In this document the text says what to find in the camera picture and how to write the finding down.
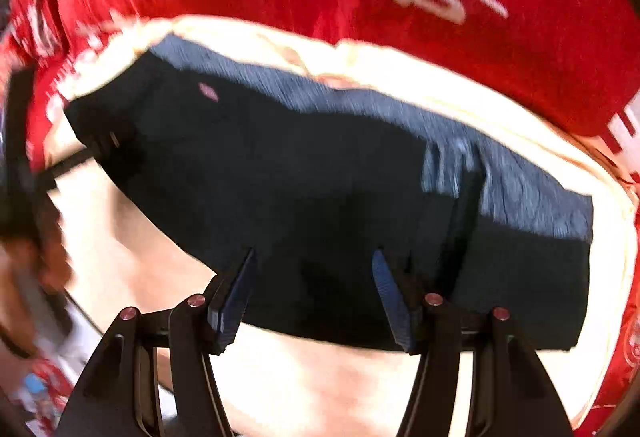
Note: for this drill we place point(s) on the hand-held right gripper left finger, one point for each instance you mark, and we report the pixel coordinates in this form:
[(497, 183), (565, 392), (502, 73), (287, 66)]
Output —
[(235, 302)]

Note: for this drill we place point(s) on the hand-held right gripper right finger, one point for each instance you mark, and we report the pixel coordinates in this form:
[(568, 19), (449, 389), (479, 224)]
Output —
[(392, 302)]

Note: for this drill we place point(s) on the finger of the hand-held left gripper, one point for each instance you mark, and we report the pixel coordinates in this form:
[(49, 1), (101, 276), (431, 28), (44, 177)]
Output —
[(80, 159)]

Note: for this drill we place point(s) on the black pants with blue stripes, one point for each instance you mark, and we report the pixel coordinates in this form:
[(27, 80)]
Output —
[(300, 197)]

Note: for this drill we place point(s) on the person's left hand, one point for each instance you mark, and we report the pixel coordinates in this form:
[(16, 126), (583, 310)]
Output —
[(47, 252)]

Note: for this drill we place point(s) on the cream cushion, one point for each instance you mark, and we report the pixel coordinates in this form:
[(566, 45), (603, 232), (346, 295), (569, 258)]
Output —
[(325, 382)]

